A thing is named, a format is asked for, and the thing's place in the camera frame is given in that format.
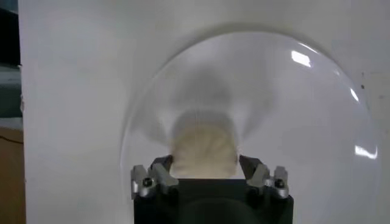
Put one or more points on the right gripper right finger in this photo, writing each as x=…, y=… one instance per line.
x=262, y=178

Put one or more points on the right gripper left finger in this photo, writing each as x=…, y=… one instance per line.
x=158, y=178

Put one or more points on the white steamed baozi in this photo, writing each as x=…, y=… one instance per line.
x=204, y=152

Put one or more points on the white round plate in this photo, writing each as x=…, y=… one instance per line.
x=304, y=121

